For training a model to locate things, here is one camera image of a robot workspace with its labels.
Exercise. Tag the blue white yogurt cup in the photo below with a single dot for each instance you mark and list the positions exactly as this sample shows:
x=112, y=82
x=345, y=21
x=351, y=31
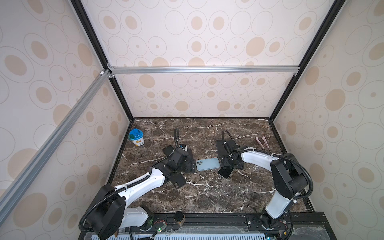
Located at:
x=137, y=137

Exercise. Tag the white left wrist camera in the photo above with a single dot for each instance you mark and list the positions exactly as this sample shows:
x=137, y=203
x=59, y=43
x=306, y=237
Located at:
x=183, y=147

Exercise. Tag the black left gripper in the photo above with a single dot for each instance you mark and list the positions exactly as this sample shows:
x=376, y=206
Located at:
x=188, y=169

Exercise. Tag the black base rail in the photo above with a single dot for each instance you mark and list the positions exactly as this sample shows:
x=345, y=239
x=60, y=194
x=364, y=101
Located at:
x=231, y=226

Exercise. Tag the black frame post right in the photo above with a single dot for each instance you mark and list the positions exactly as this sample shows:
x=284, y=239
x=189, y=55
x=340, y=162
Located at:
x=320, y=35

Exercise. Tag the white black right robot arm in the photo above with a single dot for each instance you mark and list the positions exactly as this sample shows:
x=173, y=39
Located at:
x=291, y=180

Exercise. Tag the black frame post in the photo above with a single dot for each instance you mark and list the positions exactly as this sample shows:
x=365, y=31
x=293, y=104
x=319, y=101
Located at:
x=94, y=40
x=320, y=35

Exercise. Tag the silver aluminium side rail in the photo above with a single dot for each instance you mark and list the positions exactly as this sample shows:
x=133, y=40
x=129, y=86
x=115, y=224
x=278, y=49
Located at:
x=20, y=185

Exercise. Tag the black frame post left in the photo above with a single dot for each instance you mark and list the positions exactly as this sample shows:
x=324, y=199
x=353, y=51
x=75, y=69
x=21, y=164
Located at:
x=94, y=40

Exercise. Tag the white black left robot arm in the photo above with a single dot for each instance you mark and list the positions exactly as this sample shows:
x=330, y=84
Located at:
x=110, y=210

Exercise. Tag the black cylinder on base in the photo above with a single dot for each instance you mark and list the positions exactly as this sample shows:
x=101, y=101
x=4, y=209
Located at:
x=179, y=218

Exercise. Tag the light blue phone case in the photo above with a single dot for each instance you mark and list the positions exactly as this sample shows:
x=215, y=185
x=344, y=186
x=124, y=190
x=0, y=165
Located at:
x=207, y=164

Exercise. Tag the silver aluminium crossbar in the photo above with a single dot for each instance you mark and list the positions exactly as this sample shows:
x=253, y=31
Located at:
x=205, y=70

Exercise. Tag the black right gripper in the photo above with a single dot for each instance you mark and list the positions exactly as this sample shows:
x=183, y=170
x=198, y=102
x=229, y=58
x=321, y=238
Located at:
x=224, y=161

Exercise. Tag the black phone case lower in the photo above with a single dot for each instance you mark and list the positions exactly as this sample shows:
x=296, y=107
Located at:
x=178, y=180

